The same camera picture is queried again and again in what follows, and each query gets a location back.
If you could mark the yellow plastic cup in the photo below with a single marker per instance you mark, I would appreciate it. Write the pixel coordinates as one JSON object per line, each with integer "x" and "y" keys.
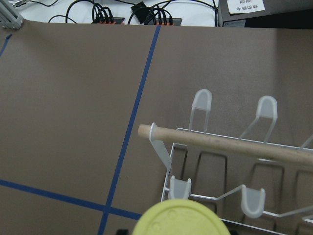
{"x": 180, "y": 217}

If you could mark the wooden rack dowel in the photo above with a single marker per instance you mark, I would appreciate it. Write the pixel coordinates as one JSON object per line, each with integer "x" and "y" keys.
{"x": 250, "y": 148}

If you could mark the orange black usb hub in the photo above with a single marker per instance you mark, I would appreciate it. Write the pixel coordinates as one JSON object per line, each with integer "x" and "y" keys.
{"x": 103, "y": 15}

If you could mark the black box with label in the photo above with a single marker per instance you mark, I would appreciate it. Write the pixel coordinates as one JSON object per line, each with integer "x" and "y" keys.
{"x": 290, "y": 14}

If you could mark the aluminium frame post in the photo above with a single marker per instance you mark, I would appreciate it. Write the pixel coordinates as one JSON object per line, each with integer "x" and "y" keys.
{"x": 10, "y": 18}

